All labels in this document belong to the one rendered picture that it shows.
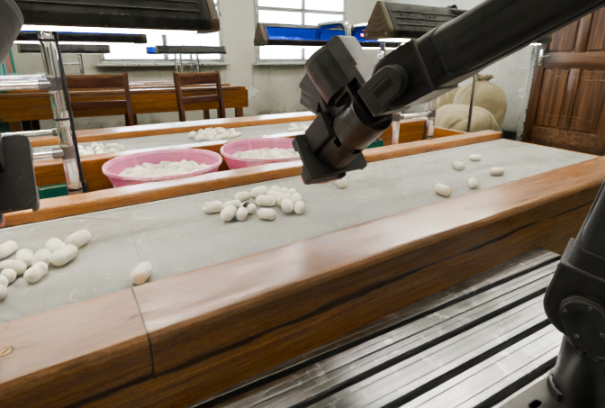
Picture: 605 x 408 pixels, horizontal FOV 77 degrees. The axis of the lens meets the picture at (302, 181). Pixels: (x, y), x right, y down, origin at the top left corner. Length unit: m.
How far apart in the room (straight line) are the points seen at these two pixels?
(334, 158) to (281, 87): 5.78
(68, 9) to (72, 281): 0.34
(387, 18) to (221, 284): 0.61
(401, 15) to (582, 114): 4.38
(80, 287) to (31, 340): 0.12
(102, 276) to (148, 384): 0.18
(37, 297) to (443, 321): 0.50
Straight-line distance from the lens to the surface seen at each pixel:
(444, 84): 0.42
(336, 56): 0.49
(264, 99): 6.17
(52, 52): 0.79
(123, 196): 0.77
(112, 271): 0.56
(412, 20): 0.90
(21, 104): 3.37
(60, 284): 0.57
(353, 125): 0.46
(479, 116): 3.65
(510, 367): 0.53
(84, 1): 0.62
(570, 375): 0.48
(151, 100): 3.37
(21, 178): 0.38
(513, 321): 0.61
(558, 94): 5.27
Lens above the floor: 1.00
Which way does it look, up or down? 18 degrees down
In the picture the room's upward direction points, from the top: straight up
